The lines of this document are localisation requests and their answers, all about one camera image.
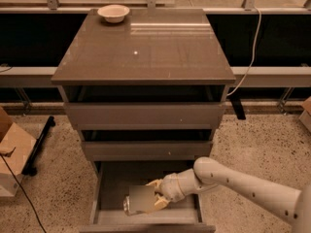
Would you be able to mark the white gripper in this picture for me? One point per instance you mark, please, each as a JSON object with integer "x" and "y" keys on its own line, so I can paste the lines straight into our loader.
{"x": 169, "y": 187}

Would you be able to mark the green silver 7up can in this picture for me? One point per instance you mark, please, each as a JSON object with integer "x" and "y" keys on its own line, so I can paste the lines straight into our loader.
{"x": 140, "y": 200}

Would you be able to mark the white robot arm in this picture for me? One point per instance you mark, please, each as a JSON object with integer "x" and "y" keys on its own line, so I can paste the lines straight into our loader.
{"x": 291, "y": 205}

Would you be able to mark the grey bottom drawer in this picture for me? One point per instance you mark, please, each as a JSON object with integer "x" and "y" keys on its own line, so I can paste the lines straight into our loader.
{"x": 115, "y": 179}

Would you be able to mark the grey drawer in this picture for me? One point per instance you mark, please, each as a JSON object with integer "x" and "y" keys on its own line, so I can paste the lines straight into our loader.
{"x": 144, "y": 107}
{"x": 115, "y": 179}
{"x": 130, "y": 145}

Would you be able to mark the grey middle drawer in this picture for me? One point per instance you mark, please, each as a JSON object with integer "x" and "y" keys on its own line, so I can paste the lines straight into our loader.
{"x": 130, "y": 145}

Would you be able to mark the grey drawer cabinet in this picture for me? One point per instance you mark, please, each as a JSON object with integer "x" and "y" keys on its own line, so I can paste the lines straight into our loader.
{"x": 150, "y": 47}

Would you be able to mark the grey top drawer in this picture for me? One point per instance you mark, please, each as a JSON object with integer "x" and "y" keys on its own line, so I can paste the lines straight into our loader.
{"x": 144, "y": 107}

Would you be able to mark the black stand foot left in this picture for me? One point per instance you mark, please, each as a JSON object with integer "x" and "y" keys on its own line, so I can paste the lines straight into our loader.
{"x": 29, "y": 169}

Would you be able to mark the cardboard box right edge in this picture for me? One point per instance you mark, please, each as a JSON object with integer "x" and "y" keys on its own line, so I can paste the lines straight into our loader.
{"x": 305, "y": 117}

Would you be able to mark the white paper bowl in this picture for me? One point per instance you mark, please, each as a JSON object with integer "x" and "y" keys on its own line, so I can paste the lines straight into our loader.
{"x": 114, "y": 13}

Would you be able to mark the black bracket foot right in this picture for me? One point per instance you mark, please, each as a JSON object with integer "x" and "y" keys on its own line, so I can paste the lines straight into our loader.
{"x": 237, "y": 107}

